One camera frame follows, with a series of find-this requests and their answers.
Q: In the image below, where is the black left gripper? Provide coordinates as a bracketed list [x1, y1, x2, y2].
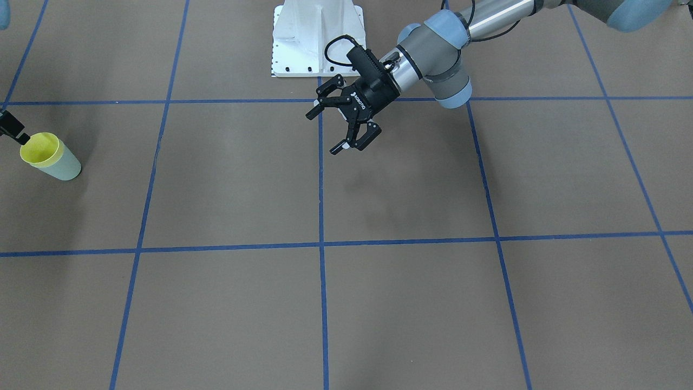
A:
[305, 75, 401, 155]

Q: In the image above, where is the yellow cup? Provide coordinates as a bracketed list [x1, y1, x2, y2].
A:
[19, 132, 64, 168]

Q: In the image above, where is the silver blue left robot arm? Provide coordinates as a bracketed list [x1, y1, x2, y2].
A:
[306, 1, 565, 155]

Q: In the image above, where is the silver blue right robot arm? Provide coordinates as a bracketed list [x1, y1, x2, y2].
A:
[1, 1, 30, 146]

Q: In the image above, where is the light green cup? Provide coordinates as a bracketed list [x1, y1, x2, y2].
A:
[33, 140, 82, 181]

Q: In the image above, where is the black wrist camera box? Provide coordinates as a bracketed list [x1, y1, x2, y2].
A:
[346, 46, 386, 89]

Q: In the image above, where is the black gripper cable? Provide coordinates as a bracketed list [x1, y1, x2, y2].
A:
[324, 35, 361, 68]

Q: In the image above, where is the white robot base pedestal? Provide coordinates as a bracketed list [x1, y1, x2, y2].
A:
[271, 1, 366, 77]

